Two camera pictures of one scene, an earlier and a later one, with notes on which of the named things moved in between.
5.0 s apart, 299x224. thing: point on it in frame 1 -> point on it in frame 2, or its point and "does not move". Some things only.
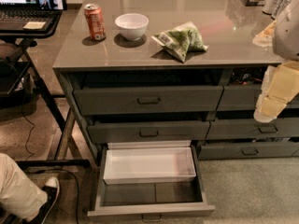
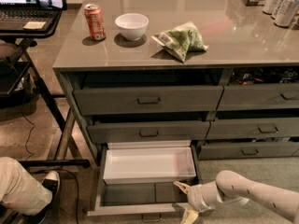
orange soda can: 94,18 does not move
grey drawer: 152,200 does not move
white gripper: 287,36 -> 196,197
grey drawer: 249,150 does not move
